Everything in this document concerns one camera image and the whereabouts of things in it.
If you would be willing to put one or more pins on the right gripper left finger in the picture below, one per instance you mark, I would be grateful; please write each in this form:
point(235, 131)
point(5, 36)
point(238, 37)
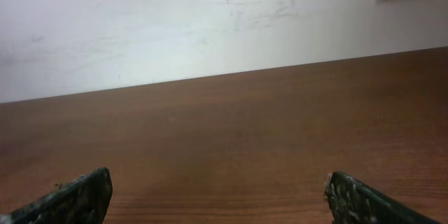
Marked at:
point(85, 200)

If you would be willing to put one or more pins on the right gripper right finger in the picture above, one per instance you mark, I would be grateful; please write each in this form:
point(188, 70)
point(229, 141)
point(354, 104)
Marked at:
point(353, 202)

